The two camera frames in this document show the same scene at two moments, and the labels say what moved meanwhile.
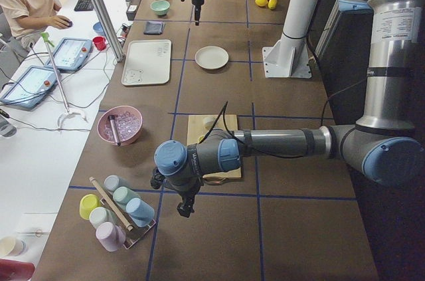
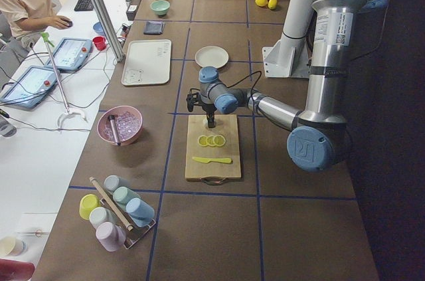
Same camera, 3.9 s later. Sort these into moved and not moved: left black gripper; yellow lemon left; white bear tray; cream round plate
Moved: left black gripper
Not moved: yellow lemon left; cream round plate; white bear tray
